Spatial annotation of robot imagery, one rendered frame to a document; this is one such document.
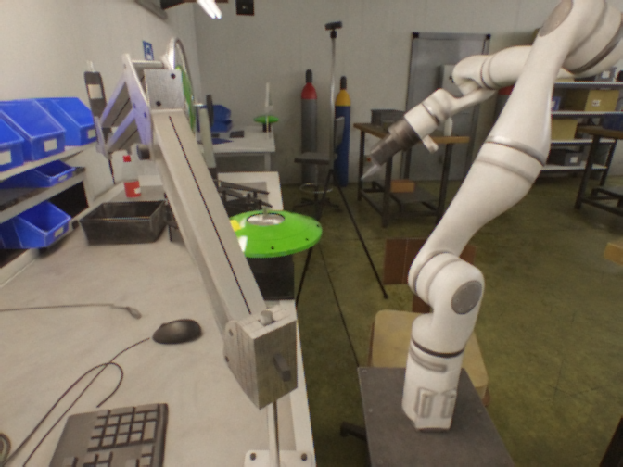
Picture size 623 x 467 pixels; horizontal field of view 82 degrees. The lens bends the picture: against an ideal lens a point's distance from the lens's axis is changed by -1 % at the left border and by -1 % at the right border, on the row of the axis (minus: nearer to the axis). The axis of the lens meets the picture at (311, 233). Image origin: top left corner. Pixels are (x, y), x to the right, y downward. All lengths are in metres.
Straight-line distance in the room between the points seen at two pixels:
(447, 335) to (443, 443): 0.22
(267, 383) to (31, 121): 1.32
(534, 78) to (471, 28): 5.70
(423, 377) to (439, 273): 0.20
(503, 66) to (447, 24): 5.36
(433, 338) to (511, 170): 0.28
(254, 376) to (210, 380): 0.35
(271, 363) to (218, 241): 0.16
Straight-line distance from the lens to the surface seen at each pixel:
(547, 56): 0.66
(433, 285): 0.60
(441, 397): 0.73
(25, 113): 1.59
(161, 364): 0.83
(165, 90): 0.55
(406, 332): 1.39
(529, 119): 0.63
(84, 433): 0.73
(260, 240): 0.91
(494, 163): 0.61
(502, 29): 6.58
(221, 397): 0.74
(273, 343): 0.41
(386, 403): 0.81
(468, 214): 0.63
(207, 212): 0.48
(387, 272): 1.46
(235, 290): 0.45
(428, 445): 0.77
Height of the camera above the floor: 1.44
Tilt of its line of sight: 22 degrees down
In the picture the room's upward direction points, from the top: straight up
